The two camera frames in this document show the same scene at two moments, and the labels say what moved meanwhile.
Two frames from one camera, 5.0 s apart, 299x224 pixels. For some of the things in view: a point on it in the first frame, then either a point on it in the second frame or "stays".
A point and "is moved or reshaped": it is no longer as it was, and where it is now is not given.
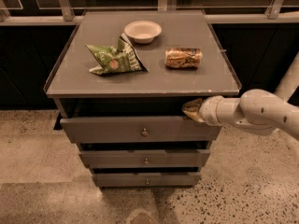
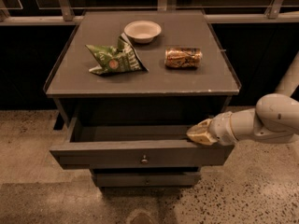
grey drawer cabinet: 120,81 stays
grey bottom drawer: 146,179 stays
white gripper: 207,110 to 220,128
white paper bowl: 143,32 stays
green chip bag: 120,59 stays
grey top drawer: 137,130 is moved or reshaped
